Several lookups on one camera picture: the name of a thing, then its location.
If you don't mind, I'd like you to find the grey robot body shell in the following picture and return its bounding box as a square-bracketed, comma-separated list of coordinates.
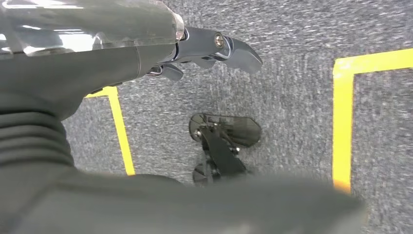
[0, 163, 369, 234]

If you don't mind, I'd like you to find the yellow tape floor square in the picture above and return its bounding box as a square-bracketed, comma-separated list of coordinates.
[84, 86, 136, 176]
[332, 48, 413, 195]

